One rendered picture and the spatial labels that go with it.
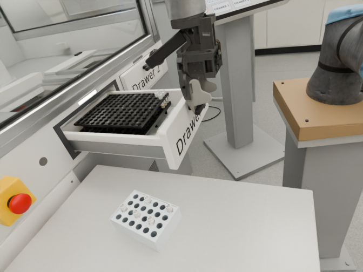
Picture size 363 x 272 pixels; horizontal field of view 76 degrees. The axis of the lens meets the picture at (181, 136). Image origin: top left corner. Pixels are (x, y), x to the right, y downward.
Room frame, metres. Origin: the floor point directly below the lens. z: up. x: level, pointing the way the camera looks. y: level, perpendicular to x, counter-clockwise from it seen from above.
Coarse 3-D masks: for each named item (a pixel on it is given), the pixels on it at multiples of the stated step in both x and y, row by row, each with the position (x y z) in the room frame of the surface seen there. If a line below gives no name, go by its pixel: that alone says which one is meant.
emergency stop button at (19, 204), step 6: (12, 198) 0.35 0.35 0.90; (18, 198) 0.35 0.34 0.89; (24, 198) 0.35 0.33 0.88; (30, 198) 0.36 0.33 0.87; (12, 204) 0.34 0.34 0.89; (18, 204) 0.34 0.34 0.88; (24, 204) 0.35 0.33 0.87; (30, 204) 0.35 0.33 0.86; (12, 210) 0.33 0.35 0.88; (18, 210) 0.33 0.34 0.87; (24, 210) 0.34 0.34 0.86
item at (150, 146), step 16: (176, 96) 0.66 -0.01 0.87; (80, 112) 0.67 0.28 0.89; (64, 128) 0.60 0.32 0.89; (80, 128) 0.64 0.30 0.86; (80, 144) 0.54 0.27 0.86; (96, 144) 0.51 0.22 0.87; (112, 144) 0.49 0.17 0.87; (128, 144) 0.46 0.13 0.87; (144, 144) 0.44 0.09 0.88; (160, 144) 0.42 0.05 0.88
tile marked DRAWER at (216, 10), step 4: (216, 4) 1.23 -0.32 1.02; (220, 4) 1.24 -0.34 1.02; (224, 4) 1.24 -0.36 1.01; (228, 4) 1.24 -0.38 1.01; (212, 8) 1.22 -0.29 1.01; (216, 8) 1.22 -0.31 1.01; (220, 8) 1.22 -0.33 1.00; (224, 8) 1.22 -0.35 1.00; (228, 8) 1.22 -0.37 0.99; (216, 12) 1.21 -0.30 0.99; (220, 12) 1.21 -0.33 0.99
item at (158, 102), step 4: (156, 100) 0.61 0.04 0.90; (160, 100) 0.61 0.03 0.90; (156, 104) 0.60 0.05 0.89; (160, 104) 0.59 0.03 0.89; (152, 108) 0.57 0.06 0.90; (156, 108) 0.56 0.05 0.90; (148, 112) 0.55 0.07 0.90; (152, 112) 0.54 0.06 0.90; (144, 116) 0.53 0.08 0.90; (148, 116) 0.53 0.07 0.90; (140, 120) 0.52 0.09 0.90; (144, 120) 0.51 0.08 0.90; (136, 124) 0.50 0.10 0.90; (140, 124) 0.50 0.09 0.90; (144, 124) 0.50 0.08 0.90
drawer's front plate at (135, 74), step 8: (136, 64) 0.91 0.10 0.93; (144, 64) 0.95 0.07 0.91; (128, 72) 0.84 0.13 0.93; (136, 72) 0.88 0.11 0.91; (144, 72) 0.93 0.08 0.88; (152, 72) 0.98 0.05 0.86; (160, 72) 1.04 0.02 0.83; (128, 80) 0.83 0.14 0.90; (136, 80) 0.87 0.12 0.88; (144, 80) 0.92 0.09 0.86; (152, 80) 0.97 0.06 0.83; (128, 88) 0.81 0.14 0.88; (136, 88) 0.86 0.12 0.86; (144, 88) 0.90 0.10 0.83
